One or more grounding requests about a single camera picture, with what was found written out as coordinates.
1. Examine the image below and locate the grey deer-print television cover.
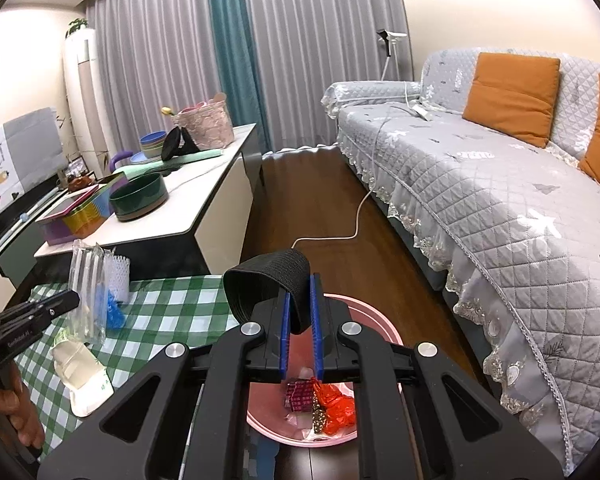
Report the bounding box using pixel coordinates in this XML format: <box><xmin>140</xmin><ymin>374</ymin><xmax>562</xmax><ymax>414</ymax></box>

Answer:
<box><xmin>0</xmin><ymin>106</ymin><xmax>69</xmax><ymax>231</ymax></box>

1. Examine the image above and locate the cream paper bag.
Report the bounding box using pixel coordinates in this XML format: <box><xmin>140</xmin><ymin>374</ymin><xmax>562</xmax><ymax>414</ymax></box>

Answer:
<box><xmin>51</xmin><ymin>337</ymin><xmax>114</xmax><ymax>419</ymax></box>

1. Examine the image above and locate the purple curved handle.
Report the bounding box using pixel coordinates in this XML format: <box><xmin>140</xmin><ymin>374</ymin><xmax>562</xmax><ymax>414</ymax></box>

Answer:
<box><xmin>108</xmin><ymin>149</ymin><xmax>137</xmax><ymax>174</ymax></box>

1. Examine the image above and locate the red plastic bag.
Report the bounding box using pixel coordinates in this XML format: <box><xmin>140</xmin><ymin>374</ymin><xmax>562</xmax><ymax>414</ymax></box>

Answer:
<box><xmin>309</xmin><ymin>381</ymin><xmax>357</xmax><ymax>436</ymax></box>

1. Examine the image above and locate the brown floral cloth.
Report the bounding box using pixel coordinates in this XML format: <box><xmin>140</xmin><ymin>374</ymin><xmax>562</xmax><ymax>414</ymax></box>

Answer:
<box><xmin>309</xmin><ymin>407</ymin><xmax>331</xmax><ymax>434</ymax></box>

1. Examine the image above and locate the television cabinet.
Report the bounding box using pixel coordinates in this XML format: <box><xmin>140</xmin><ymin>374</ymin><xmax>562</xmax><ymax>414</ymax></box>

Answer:
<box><xmin>0</xmin><ymin>239</ymin><xmax>46</xmax><ymax>306</ymax></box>

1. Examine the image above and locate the black elastic band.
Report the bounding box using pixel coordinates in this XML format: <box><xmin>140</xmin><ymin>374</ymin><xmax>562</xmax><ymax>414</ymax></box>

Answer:
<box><xmin>223</xmin><ymin>248</ymin><xmax>312</xmax><ymax>336</ymax></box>

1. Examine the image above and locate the dark green round container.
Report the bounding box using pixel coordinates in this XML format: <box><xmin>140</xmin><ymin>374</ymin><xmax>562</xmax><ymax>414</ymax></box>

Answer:
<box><xmin>108</xmin><ymin>172</ymin><xmax>170</xmax><ymax>224</ymax></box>

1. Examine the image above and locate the pink woven basket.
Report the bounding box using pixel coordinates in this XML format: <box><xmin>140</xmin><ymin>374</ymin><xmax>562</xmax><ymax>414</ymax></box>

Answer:
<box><xmin>172</xmin><ymin>92</ymin><xmax>234</xmax><ymax>151</ymax></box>

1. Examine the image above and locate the colourful tin box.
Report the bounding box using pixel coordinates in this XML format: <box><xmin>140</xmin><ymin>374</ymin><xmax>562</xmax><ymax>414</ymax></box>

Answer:
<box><xmin>34</xmin><ymin>170</ymin><xmax>130</xmax><ymax>247</ymax></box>

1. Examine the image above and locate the white floor lamp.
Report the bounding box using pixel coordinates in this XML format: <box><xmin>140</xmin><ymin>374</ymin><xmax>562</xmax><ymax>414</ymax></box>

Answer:
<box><xmin>376</xmin><ymin>28</ymin><xmax>409</xmax><ymax>81</ymax></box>

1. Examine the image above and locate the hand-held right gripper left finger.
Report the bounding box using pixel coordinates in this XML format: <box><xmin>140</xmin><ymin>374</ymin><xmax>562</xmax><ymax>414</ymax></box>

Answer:
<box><xmin>37</xmin><ymin>291</ymin><xmax>293</xmax><ymax>480</ymax></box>

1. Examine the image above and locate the magenta patterned box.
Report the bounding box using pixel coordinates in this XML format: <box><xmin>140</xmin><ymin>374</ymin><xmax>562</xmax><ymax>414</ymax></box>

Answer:
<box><xmin>283</xmin><ymin>378</ymin><xmax>315</xmax><ymax>414</ymax></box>

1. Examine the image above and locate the pink plastic bin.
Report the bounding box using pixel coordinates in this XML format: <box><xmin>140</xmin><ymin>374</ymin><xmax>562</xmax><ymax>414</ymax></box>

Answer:
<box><xmin>244</xmin><ymin>293</ymin><xmax>405</xmax><ymax>449</ymax></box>

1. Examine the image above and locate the mint green tray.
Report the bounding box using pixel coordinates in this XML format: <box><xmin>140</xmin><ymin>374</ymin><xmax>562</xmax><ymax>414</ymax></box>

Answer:
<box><xmin>157</xmin><ymin>147</ymin><xmax>225</xmax><ymax>174</ymax></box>

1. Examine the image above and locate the green checkered tablecloth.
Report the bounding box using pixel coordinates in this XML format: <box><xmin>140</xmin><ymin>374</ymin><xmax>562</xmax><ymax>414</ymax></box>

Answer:
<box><xmin>12</xmin><ymin>274</ymin><xmax>241</xmax><ymax>449</ymax></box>

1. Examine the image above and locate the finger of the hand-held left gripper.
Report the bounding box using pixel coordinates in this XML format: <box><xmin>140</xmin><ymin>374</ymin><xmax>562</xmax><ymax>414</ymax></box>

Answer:
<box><xmin>25</xmin><ymin>289</ymin><xmax>81</xmax><ymax>330</ymax></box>

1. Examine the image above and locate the white-topped coffee table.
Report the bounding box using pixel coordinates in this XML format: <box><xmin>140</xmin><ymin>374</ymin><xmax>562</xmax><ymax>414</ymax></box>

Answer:
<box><xmin>33</xmin><ymin>122</ymin><xmax>264</xmax><ymax>281</ymax></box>

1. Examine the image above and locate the teal curtain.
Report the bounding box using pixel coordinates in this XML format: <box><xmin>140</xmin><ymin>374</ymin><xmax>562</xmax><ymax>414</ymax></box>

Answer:
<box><xmin>205</xmin><ymin>0</ymin><xmax>271</xmax><ymax>154</ymax></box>

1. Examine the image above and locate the blue plastic bag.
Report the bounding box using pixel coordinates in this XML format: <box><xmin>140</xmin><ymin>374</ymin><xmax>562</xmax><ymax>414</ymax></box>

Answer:
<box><xmin>97</xmin><ymin>287</ymin><xmax>126</xmax><ymax>331</ymax></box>

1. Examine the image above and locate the stack of coloured bowls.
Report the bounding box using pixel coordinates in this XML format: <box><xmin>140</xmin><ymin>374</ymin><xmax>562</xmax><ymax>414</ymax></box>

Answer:
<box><xmin>138</xmin><ymin>130</ymin><xmax>169</xmax><ymax>159</ymax></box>

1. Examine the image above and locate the person's left hand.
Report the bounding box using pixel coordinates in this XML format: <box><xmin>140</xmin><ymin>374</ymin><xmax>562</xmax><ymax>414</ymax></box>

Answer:
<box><xmin>0</xmin><ymin>360</ymin><xmax>46</xmax><ymax>453</ymax></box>

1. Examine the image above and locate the grey curtain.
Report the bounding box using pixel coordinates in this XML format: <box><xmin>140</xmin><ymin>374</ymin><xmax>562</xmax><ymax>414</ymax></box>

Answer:
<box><xmin>82</xmin><ymin>0</ymin><xmax>231</xmax><ymax>161</ymax></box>
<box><xmin>239</xmin><ymin>0</ymin><xmax>416</xmax><ymax>154</ymax></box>

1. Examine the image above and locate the white cable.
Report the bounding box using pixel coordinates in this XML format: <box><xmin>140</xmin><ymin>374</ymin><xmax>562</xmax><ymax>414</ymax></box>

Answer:
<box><xmin>289</xmin><ymin>79</ymin><xmax>431</xmax><ymax>251</ymax></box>

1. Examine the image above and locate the grey quilted sofa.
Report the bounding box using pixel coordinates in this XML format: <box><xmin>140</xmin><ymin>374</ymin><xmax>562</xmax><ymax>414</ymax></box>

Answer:
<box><xmin>322</xmin><ymin>47</ymin><xmax>600</xmax><ymax>471</ymax></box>

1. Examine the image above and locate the white standing air conditioner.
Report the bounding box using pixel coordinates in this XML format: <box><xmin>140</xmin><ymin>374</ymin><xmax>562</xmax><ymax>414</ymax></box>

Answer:
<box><xmin>62</xmin><ymin>27</ymin><xmax>116</xmax><ymax>181</ymax></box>

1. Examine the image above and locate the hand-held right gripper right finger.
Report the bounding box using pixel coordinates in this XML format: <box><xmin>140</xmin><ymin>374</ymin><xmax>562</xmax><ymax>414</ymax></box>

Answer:
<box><xmin>307</xmin><ymin>273</ymin><xmax>566</xmax><ymax>480</ymax></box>

